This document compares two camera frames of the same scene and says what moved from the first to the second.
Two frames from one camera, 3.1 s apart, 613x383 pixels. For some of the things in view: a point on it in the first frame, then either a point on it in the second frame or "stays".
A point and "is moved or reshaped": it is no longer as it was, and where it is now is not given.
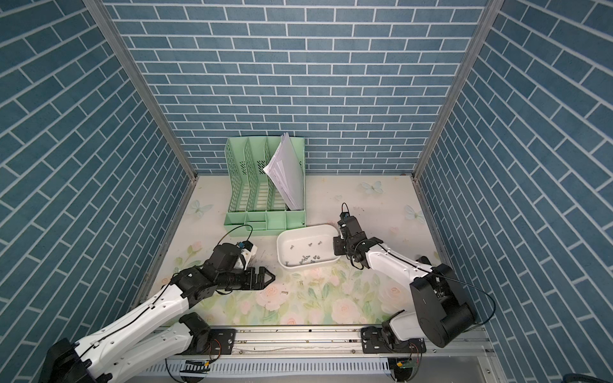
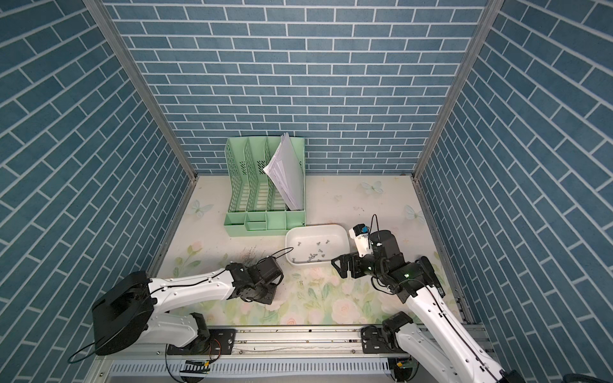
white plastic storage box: [308, 246] is moved or reshaped
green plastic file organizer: [254, 203] stays
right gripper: [338, 240] → [354, 258]
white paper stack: [286, 169] stays
